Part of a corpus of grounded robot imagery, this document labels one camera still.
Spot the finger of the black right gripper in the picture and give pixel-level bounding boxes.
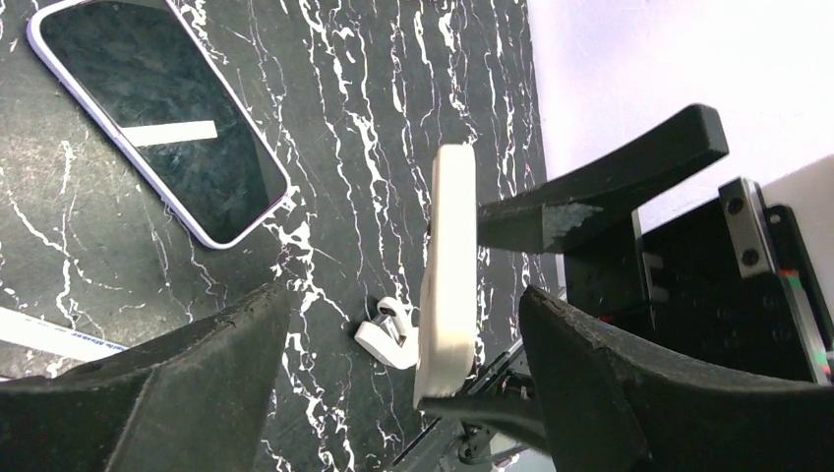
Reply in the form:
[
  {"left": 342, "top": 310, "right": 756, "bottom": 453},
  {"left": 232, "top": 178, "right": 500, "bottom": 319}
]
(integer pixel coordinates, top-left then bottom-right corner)
[{"left": 418, "top": 390, "right": 550, "bottom": 454}]

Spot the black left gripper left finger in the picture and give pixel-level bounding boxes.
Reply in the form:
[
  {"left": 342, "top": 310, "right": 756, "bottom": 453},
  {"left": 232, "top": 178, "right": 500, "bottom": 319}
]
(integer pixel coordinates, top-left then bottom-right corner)
[{"left": 1, "top": 283, "right": 291, "bottom": 471}]

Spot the white stapler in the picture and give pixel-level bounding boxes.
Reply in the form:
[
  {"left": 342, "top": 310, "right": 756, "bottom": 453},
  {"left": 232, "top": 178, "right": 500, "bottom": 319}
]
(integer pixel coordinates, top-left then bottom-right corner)
[{"left": 354, "top": 297, "right": 419, "bottom": 370}]

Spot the phone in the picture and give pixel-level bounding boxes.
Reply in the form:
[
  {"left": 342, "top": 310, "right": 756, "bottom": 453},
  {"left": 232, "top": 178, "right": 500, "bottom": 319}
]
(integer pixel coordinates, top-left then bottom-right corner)
[
  {"left": 27, "top": 1, "right": 290, "bottom": 250},
  {"left": 413, "top": 145, "right": 478, "bottom": 409}
]

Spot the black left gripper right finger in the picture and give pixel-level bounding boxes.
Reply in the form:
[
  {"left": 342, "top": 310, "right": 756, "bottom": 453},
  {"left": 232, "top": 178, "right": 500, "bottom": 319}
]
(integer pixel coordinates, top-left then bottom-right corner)
[{"left": 518, "top": 285, "right": 833, "bottom": 471}]

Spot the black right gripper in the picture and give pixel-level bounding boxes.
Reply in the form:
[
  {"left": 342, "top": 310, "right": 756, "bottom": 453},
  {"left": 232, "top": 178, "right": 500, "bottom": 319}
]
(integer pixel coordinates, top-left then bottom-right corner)
[{"left": 477, "top": 103, "right": 833, "bottom": 384}]

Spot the white marker pen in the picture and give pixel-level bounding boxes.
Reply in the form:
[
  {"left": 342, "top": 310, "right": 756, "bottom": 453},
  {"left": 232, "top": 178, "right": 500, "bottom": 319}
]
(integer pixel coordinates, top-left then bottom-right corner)
[{"left": 1, "top": 308, "right": 126, "bottom": 362}]

